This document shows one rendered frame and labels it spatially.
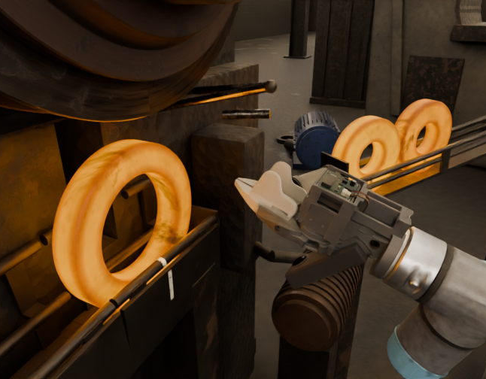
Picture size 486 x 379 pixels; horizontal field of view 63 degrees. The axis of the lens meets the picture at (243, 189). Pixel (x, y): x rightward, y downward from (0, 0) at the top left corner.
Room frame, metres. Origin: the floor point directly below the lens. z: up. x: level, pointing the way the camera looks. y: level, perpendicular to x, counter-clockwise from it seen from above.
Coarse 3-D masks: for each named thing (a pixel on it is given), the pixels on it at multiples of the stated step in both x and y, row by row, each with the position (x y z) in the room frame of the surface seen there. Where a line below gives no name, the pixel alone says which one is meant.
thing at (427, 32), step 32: (384, 0) 2.94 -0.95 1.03; (416, 0) 2.81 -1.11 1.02; (448, 0) 2.68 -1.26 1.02; (480, 0) 3.06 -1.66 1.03; (384, 32) 2.92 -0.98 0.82; (416, 32) 2.79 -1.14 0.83; (448, 32) 2.66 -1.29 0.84; (480, 32) 2.48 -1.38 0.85; (384, 64) 2.90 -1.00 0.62; (416, 64) 2.75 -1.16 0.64; (448, 64) 2.62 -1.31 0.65; (480, 64) 2.52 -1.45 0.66; (384, 96) 2.88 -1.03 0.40; (416, 96) 2.73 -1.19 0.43; (448, 96) 2.60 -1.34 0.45; (480, 96) 2.49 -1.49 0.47; (480, 160) 2.44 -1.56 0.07
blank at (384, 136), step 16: (352, 128) 0.72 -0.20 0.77; (368, 128) 0.71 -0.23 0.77; (384, 128) 0.74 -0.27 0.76; (336, 144) 0.71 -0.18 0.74; (352, 144) 0.70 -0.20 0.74; (368, 144) 0.72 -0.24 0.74; (384, 144) 0.74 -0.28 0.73; (352, 160) 0.70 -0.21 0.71; (384, 160) 0.74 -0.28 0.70; (384, 176) 0.75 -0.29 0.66
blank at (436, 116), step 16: (416, 112) 0.78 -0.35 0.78; (432, 112) 0.80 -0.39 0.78; (448, 112) 0.83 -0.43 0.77; (400, 128) 0.78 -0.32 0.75; (416, 128) 0.78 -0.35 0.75; (432, 128) 0.83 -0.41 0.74; (448, 128) 0.83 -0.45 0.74; (400, 144) 0.77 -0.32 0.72; (432, 144) 0.82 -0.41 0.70; (400, 160) 0.77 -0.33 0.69
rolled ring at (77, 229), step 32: (96, 160) 0.36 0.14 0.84; (128, 160) 0.37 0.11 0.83; (160, 160) 0.41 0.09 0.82; (64, 192) 0.33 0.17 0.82; (96, 192) 0.33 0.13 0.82; (160, 192) 0.44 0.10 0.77; (64, 224) 0.31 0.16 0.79; (96, 224) 0.32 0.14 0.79; (160, 224) 0.44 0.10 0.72; (64, 256) 0.30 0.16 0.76; (96, 256) 0.32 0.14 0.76; (96, 288) 0.31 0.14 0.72
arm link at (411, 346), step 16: (416, 320) 0.37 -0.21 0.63; (400, 336) 0.38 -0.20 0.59; (416, 336) 0.36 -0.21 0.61; (432, 336) 0.34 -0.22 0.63; (400, 352) 0.37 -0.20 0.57; (416, 352) 0.35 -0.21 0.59; (432, 352) 0.34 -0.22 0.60; (448, 352) 0.33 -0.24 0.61; (464, 352) 0.33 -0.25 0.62; (400, 368) 0.37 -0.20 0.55; (416, 368) 0.35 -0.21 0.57; (432, 368) 0.34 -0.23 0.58; (448, 368) 0.34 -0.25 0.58
